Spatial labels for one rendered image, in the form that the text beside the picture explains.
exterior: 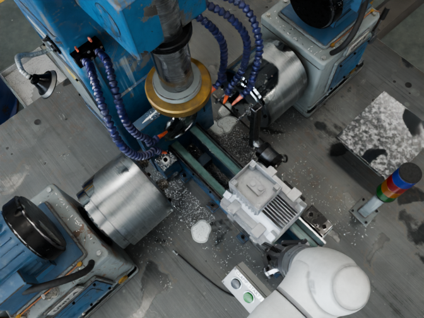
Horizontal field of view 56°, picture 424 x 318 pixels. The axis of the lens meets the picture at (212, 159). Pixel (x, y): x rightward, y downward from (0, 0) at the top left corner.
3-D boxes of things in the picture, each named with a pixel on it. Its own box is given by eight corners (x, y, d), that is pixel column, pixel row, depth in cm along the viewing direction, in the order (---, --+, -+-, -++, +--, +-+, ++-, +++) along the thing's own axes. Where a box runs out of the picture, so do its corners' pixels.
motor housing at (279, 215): (220, 211, 134) (217, 195, 117) (259, 174, 138) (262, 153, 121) (263, 254, 128) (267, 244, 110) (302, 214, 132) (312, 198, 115)
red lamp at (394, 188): (382, 183, 114) (387, 178, 110) (395, 170, 115) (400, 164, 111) (399, 198, 112) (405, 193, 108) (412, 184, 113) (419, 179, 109)
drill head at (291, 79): (204, 110, 150) (197, 71, 127) (279, 47, 158) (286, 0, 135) (250, 153, 142) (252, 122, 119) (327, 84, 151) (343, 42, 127)
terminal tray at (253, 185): (228, 190, 121) (227, 182, 114) (252, 166, 123) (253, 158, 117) (256, 217, 117) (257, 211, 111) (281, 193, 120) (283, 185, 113)
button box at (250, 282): (228, 275, 118) (219, 281, 114) (242, 260, 116) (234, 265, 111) (269, 321, 113) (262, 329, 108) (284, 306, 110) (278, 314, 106)
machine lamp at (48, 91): (19, 72, 103) (-8, 40, 91) (55, 46, 105) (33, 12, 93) (58, 115, 97) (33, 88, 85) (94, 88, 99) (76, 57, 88)
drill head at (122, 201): (60, 228, 136) (24, 211, 113) (142, 160, 143) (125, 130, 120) (103, 284, 128) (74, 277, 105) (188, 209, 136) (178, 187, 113)
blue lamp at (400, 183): (387, 178, 110) (393, 173, 106) (400, 164, 111) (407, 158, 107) (405, 193, 108) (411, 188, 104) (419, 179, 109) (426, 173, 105)
